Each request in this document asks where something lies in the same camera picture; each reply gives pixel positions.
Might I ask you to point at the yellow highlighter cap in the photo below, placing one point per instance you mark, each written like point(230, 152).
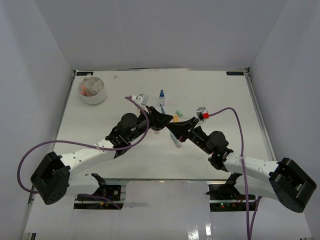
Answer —
point(175, 118)

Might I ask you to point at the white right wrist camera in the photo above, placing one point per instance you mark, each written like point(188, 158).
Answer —
point(202, 114)

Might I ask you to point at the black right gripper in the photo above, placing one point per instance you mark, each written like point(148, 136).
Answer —
point(180, 129)

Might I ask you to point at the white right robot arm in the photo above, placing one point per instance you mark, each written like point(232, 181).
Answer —
point(284, 181)

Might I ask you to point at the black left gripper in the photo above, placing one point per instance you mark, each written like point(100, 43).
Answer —
point(159, 120)

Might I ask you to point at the white round divided container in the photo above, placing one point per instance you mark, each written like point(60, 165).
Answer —
point(96, 88)

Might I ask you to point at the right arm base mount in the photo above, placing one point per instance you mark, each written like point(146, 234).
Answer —
point(225, 198)

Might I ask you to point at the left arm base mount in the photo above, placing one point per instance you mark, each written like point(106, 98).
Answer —
point(106, 197)

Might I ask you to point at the right table label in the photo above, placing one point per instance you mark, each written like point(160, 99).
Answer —
point(234, 73)

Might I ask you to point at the green highlighter cap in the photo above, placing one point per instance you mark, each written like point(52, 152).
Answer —
point(179, 113)

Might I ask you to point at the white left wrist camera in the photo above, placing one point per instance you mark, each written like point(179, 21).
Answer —
point(141, 99)

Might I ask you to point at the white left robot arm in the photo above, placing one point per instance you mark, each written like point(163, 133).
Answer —
point(55, 175)

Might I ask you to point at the clear blue spray bottle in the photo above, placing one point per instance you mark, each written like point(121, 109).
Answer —
point(162, 98)

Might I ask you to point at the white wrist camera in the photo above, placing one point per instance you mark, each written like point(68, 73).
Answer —
point(202, 114)
point(141, 99)

